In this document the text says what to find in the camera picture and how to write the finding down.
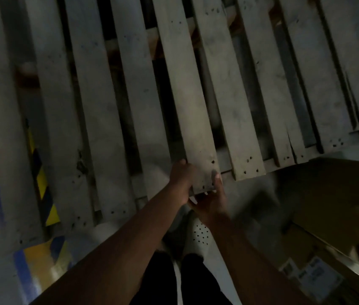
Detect wooden pallet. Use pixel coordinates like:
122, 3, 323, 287
0, 0, 359, 251

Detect person's left hand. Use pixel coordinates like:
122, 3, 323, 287
166, 159, 199, 207

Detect yellow black hazard tape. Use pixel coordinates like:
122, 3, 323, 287
25, 122, 61, 227

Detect white perforated right shoe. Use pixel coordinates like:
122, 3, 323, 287
181, 216, 213, 259

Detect cardboard box white label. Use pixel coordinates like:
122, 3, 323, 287
278, 224, 359, 305

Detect person's left forearm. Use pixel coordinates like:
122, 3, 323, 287
28, 187, 186, 305

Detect black trousers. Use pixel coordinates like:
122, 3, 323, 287
130, 250, 234, 305

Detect person's right forearm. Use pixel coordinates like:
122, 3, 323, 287
211, 217, 313, 305

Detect person's right hand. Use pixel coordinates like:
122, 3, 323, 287
187, 173, 231, 227

